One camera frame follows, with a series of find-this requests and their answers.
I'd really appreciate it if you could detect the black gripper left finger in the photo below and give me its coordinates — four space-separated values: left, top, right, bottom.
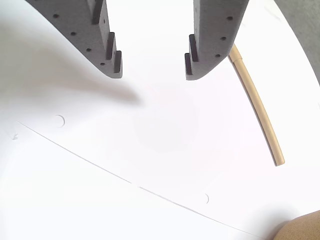
26 0 123 80

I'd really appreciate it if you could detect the beige wooden pen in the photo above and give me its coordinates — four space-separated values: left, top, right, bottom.
227 43 286 167

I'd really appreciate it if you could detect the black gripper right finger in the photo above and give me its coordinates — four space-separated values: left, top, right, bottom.
184 0 251 81

